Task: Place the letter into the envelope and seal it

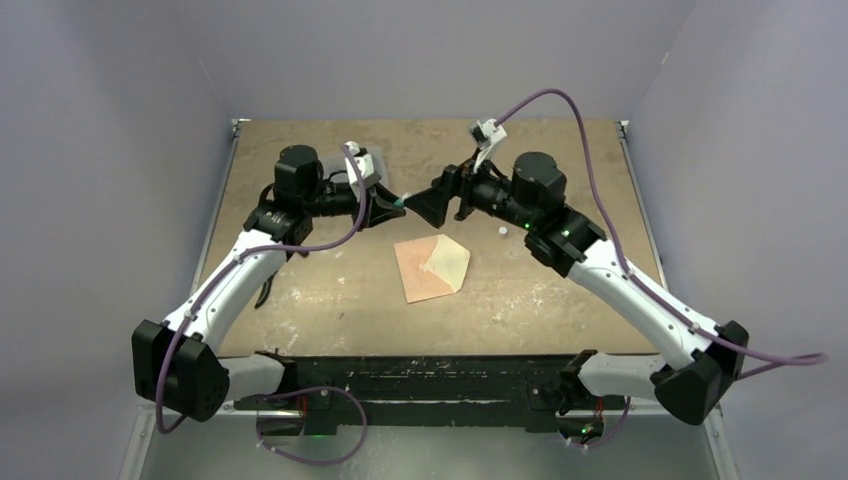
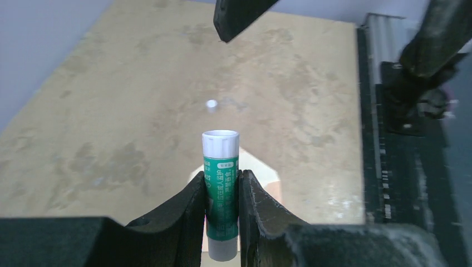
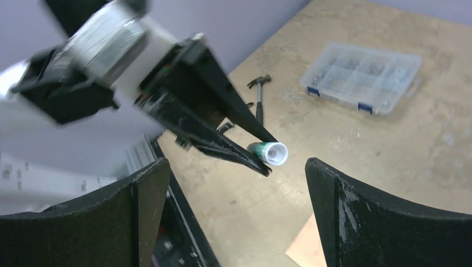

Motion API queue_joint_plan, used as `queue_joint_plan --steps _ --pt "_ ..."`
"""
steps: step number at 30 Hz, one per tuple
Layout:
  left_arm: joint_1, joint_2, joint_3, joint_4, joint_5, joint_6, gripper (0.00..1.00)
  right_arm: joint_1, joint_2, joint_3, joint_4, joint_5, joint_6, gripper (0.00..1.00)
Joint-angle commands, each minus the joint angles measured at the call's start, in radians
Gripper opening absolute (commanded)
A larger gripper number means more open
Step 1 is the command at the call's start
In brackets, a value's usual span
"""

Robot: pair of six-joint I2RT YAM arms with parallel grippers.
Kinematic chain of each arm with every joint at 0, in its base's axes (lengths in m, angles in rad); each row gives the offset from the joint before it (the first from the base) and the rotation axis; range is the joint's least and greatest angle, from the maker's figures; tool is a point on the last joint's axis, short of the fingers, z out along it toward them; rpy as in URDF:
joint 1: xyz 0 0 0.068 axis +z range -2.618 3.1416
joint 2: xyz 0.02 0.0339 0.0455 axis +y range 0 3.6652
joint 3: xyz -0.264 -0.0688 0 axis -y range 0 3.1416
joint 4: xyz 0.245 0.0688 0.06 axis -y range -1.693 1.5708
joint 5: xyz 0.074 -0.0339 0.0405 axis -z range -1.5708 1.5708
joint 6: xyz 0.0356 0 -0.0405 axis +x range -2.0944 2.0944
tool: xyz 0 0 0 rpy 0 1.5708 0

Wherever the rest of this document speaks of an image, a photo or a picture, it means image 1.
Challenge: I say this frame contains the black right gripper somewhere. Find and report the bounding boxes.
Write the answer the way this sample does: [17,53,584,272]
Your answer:
[404,147,537,232]

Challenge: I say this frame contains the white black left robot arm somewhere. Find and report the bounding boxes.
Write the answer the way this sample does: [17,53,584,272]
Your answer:
[131,141,405,433]

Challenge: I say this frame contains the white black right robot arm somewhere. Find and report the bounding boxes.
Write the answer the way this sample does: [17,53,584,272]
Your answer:
[404,152,749,425]

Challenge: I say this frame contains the clear plastic organizer box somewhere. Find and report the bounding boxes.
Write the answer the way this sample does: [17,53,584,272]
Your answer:
[318,145,390,188]

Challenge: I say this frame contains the black pliers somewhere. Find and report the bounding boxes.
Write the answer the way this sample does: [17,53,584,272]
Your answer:
[254,279,273,309]

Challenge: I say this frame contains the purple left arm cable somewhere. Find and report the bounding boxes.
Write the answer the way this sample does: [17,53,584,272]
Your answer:
[154,144,371,467]

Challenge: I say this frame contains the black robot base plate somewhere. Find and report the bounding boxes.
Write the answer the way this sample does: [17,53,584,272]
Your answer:
[221,355,624,441]

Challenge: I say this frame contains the aluminium frame rail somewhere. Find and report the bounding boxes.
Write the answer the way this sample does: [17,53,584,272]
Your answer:
[137,369,723,417]

